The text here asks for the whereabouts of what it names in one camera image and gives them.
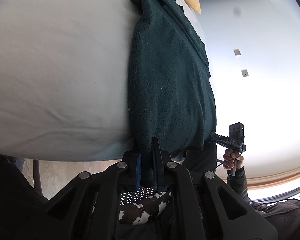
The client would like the black white patterned slipper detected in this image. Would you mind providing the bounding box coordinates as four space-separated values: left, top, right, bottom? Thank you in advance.
119 191 172 225

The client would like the dark green knit sweater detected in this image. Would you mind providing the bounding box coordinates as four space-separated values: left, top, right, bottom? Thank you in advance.
127 0 218 181

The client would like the wall socket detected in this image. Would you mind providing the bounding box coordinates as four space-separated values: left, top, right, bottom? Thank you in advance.
242 69 249 77
234 49 241 56

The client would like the dark sleeved right forearm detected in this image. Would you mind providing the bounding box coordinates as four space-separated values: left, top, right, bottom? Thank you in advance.
227 167 251 204

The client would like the white bed sheet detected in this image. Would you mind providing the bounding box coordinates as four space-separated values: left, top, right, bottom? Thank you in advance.
0 0 139 161

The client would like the black cable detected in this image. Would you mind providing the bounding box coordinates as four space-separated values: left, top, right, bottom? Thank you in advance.
210 152 242 174

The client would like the person's right hand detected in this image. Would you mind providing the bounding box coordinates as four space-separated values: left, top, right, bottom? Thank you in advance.
223 149 244 170

